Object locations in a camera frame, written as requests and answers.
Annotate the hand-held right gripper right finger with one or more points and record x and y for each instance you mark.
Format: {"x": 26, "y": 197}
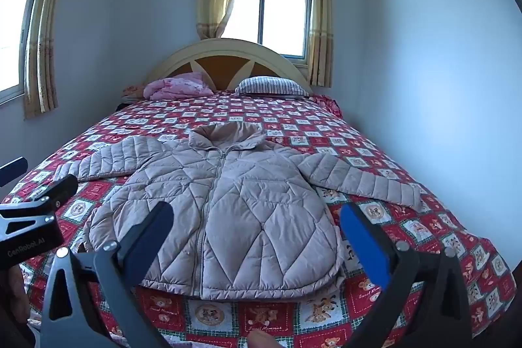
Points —
{"x": 365, "y": 246}

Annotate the red checkered bear bedsheet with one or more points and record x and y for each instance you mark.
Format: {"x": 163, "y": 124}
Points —
{"x": 367, "y": 152}

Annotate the beige quilted puffer jacket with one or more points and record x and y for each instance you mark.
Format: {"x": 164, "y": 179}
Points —
{"x": 244, "y": 209}

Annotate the cream wooden headboard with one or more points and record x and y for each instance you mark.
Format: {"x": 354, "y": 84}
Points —
{"x": 220, "y": 66}

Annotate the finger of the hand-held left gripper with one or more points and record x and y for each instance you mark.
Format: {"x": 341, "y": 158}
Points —
{"x": 12, "y": 170}
{"x": 61, "y": 187}

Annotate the orange floral cloth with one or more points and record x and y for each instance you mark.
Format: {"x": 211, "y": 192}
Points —
{"x": 134, "y": 91}

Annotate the striped pillow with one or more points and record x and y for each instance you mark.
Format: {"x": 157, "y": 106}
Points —
{"x": 271, "y": 86}

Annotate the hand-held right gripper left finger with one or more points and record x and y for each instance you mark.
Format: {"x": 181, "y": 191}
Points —
{"x": 151, "y": 238}

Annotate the window behind headboard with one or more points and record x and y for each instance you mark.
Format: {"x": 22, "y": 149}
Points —
{"x": 281, "y": 17}

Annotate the pink folded blanket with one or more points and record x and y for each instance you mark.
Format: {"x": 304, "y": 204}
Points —
{"x": 179, "y": 85}

